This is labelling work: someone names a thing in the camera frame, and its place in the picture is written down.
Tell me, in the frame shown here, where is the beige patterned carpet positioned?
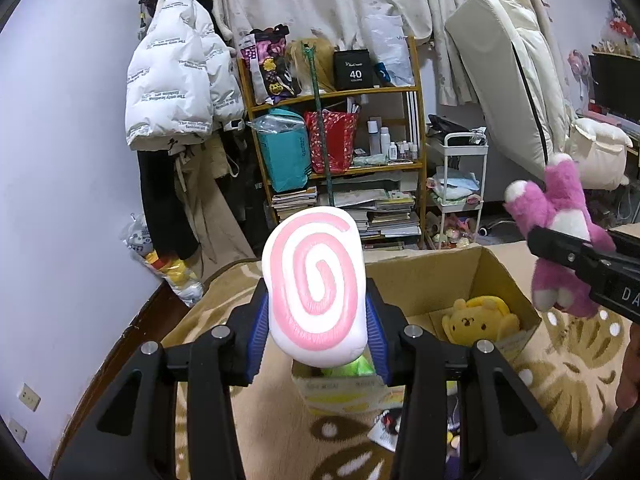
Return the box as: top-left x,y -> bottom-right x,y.
159,238 -> 640,480

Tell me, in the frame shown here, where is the wooden bookshelf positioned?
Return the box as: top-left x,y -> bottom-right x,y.
238,37 -> 426,247

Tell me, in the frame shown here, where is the cream reclining chair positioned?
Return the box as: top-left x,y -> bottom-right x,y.
446,0 -> 632,191

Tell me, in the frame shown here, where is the stack of books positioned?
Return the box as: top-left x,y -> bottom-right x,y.
272,186 -> 318,221

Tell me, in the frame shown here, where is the plastic bag of toys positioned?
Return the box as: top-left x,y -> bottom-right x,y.
120,214 -> 204,308

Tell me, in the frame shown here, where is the yellow dog plush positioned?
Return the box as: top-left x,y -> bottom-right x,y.
442,296 -> 521,347

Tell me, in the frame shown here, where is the white rolling cart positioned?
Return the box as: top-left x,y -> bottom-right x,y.
426,127 -> 489,249

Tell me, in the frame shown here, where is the pink swirl roll plush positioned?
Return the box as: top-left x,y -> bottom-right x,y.
262,206 -> 368,368

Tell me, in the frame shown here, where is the green tissue pack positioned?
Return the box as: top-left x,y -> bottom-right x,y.
320,356 -> 375,377

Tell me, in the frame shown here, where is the beige trench coat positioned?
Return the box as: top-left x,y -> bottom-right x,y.
174,133 -> 255,282

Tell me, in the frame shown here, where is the teal shopping bag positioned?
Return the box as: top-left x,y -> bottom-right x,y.
248,108 -> 311,193

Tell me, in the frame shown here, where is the blonde wig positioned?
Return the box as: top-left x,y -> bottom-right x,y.
286,37 -> 335,96

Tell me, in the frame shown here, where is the white puffer jacket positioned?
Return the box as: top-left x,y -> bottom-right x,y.
125,0 -> 245,152

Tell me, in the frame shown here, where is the red patterned bag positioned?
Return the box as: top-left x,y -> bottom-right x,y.
304,110 -> 359,174

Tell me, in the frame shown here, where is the printed cardboard box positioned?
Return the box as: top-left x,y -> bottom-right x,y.
292,245 -> 540,416

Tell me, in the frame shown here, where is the black box numbered 40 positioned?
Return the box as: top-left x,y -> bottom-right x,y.
333,49 -> 373,91

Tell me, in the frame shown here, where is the person's right hand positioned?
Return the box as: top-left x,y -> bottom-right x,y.
608,323 -> 640,445

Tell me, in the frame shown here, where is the pink rabbit plush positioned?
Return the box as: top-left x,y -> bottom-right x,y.
504,153 -> 615,318

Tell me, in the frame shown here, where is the green pole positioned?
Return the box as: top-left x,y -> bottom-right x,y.
303,42 -> 335,207

